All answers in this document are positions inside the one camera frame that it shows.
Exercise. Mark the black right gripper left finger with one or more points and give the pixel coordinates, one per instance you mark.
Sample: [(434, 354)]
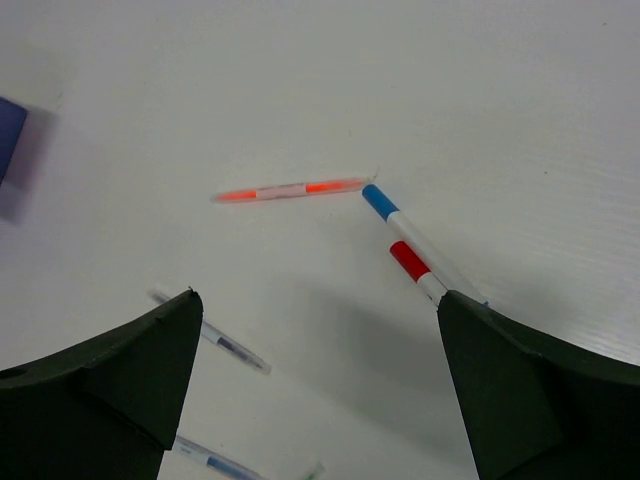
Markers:
[(105, 408)]

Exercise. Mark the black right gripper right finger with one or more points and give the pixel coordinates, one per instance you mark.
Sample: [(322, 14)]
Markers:
[(535, 406)]

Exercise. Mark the red capped marker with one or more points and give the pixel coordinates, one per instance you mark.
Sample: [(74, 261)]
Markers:
[(418, 271)]

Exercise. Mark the blue capped marker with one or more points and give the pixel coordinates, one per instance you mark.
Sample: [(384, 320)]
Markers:
[(443, 269)]

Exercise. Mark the blue transparent drawer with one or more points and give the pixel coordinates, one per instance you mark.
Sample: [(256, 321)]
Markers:
[(26, 135)]

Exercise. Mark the dark blue gel pen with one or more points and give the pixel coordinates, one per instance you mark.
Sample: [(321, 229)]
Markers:
[(223, 341)]

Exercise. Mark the green gel pen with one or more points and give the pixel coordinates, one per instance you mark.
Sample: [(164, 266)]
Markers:
[(315, 472)]

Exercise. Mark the orange gel pen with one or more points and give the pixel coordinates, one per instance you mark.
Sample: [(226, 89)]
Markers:
[(294, 190)]

